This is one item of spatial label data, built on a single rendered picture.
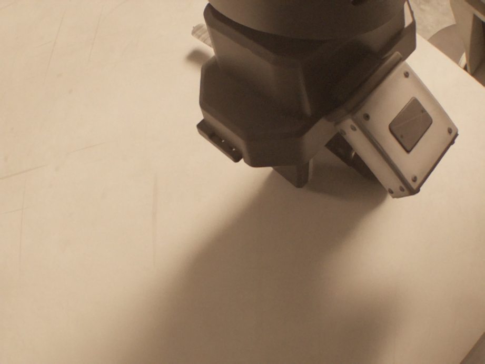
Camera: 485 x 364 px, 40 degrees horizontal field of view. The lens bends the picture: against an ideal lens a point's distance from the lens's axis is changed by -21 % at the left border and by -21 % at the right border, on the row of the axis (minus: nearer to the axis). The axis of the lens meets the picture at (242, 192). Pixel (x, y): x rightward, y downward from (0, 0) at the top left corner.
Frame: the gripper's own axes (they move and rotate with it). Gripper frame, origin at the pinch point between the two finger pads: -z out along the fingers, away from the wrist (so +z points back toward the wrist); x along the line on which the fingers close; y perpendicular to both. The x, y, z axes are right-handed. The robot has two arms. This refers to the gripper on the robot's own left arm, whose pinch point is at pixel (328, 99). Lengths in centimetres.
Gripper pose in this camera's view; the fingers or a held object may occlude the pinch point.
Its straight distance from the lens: 37.4
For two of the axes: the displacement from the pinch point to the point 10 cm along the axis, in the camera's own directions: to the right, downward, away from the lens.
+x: -7.0, 6.8, -2.2
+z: -1.3, -4.3, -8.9
